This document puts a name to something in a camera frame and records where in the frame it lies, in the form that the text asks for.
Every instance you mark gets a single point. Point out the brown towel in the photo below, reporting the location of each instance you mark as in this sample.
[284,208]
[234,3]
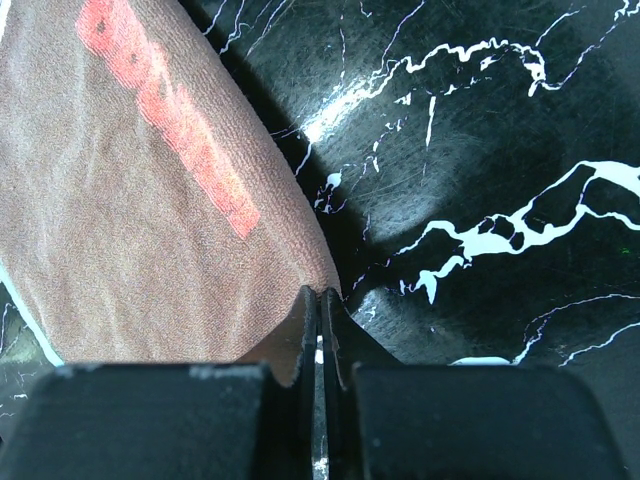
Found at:
[146,213]

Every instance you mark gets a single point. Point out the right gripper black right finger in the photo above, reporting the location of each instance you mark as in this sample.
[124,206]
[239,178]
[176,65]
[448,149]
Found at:
[390,420]

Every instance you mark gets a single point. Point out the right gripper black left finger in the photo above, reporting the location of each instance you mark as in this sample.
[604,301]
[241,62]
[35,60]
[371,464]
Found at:
[246,420]

